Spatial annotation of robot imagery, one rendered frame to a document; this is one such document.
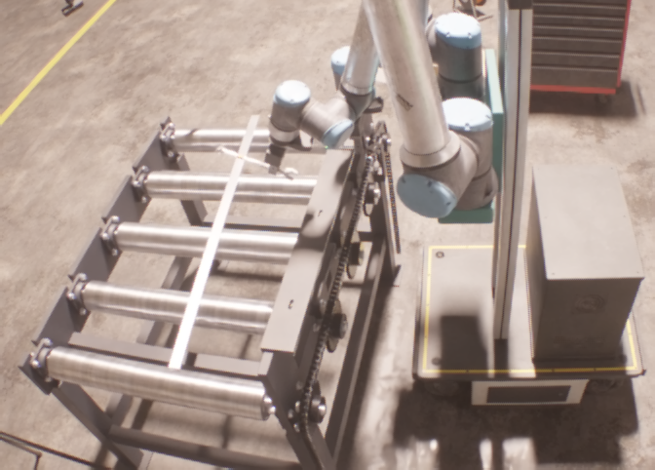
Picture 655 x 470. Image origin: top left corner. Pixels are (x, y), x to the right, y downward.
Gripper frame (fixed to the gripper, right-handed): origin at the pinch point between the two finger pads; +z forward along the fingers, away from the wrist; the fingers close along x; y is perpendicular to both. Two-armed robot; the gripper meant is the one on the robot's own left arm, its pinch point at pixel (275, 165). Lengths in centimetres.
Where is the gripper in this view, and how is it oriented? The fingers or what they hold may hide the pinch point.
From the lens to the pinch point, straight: 189.5
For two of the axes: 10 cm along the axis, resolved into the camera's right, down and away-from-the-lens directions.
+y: -9.4, -3.4, -0.3
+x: -2.7, 7.9, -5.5
